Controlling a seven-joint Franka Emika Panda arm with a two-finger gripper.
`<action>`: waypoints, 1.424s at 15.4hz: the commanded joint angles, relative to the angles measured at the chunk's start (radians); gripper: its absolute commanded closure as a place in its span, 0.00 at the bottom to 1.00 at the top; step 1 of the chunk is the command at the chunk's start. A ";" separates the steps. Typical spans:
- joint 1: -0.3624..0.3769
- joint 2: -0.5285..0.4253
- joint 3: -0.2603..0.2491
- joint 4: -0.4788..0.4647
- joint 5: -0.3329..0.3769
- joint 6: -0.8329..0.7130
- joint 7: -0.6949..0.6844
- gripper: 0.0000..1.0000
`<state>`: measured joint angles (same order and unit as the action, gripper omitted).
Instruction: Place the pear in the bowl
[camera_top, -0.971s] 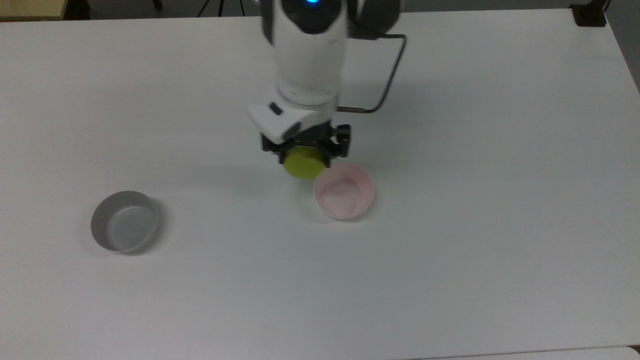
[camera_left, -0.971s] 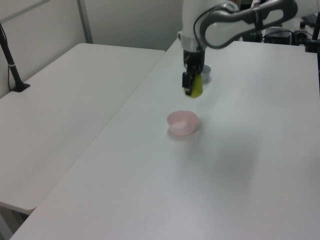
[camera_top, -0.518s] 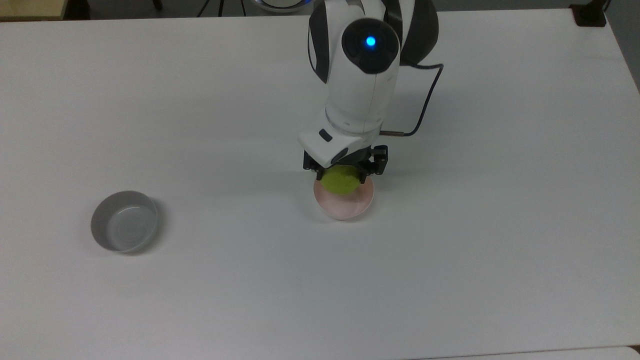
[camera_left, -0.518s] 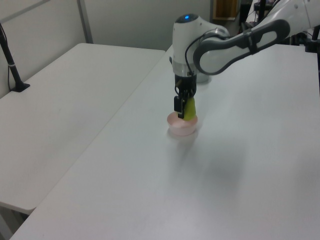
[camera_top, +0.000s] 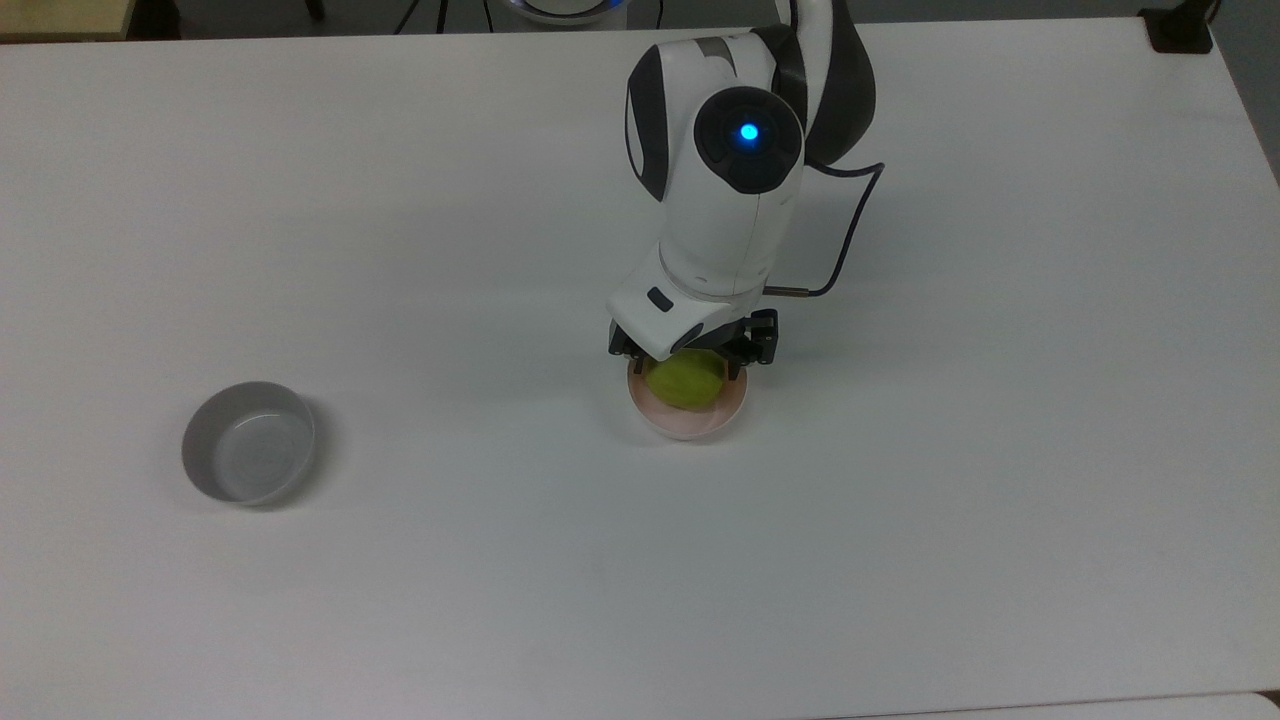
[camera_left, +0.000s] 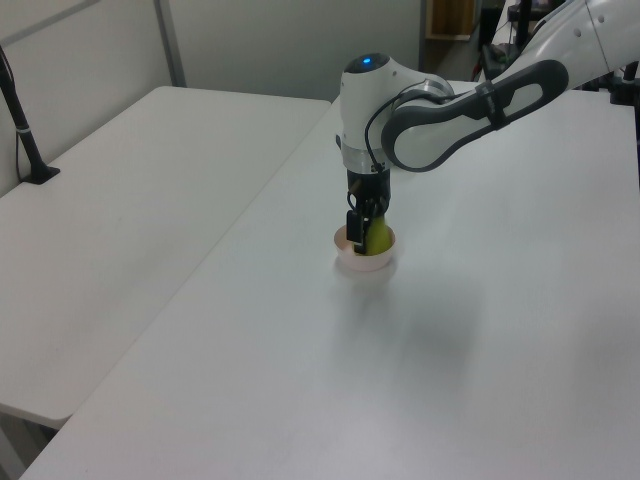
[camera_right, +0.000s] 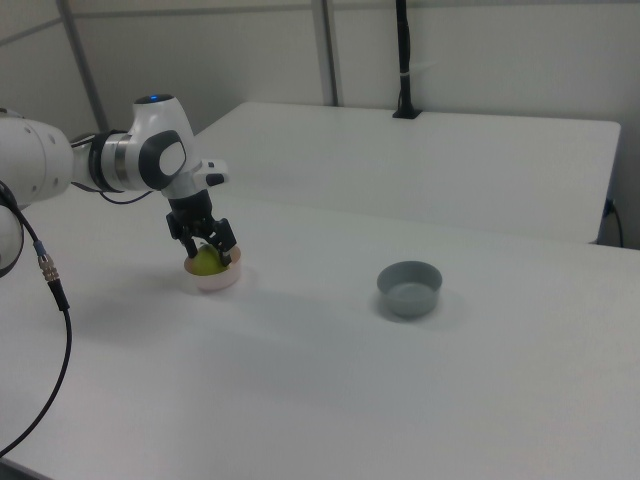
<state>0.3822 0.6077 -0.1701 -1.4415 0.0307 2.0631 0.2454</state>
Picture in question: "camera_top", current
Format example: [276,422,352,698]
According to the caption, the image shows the green pear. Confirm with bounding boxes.
[645,348,728,411]

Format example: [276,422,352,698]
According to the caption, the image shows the pink bowl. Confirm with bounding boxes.
[626,355,751,442]

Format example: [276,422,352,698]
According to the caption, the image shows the grey bowl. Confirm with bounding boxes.
[181,381,317,507]

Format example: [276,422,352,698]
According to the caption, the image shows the black table clamp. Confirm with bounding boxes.
[1138,4,1217,54]

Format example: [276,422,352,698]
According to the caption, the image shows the tan wooden board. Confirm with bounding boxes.
[0,0,137,43]

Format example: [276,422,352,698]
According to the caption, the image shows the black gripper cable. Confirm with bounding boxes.
[764,160,888,300]

